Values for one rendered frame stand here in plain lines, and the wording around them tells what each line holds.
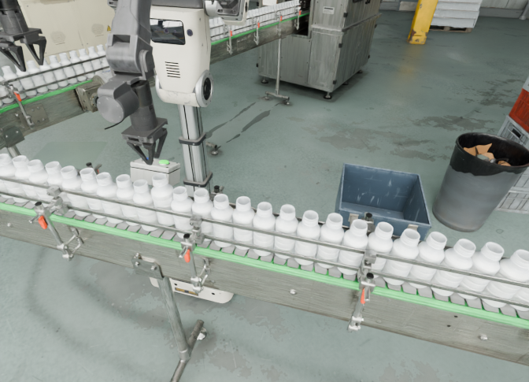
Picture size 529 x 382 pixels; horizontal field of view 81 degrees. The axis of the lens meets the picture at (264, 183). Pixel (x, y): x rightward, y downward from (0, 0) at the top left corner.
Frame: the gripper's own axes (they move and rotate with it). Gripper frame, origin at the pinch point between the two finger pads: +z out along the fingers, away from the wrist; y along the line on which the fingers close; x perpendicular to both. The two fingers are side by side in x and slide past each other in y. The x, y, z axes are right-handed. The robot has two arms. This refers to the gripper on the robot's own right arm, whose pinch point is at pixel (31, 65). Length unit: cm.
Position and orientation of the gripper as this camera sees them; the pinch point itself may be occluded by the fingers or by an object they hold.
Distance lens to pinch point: 117.9
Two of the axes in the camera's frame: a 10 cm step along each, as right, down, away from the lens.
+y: -2.4, 5.8, -7.8
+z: -0.3, 8.0, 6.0
